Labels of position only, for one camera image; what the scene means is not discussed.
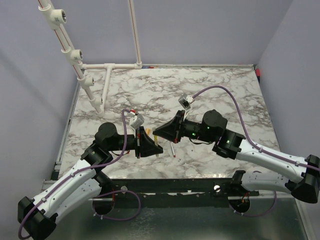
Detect white PVC pipe frame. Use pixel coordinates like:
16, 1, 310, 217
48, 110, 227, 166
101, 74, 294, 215
37, 0, 143, 118

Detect orange-yellow marker cap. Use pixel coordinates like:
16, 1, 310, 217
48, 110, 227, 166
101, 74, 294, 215
145, 128, 151, 136

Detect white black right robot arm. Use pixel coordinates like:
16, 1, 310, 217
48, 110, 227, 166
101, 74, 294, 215
153, 110, 320, 204

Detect aluminium rail frame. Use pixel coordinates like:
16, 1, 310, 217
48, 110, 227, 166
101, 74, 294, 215
39, 177, 305, 201

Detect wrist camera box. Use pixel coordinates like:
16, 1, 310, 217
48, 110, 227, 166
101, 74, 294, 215
178, 94, 195, 110
129, 113, 145, 130

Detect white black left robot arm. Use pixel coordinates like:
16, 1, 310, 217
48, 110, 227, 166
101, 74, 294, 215
17, 122, 163, 240

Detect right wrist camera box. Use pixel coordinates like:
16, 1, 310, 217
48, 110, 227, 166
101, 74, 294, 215
178, 94, 195, 110

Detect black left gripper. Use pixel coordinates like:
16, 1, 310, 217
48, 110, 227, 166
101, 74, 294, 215
107, 125, 164, 158

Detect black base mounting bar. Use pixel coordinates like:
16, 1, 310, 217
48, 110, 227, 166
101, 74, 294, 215
94, 178, 259, 209

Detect yellow highlighter pen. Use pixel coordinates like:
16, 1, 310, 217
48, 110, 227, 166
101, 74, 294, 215
153, 135, 159, 158

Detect red black corner clamp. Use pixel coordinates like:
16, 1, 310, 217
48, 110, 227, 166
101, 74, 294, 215
255, 68, 261, 82

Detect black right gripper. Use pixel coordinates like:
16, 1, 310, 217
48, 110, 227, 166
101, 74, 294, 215
153, 110, 215, 145

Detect white red-tipped pen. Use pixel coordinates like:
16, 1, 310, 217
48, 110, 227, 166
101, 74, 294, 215
170, 142, 176, 158

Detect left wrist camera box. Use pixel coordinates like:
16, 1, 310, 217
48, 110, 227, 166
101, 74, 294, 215
129, 113, 145, 130

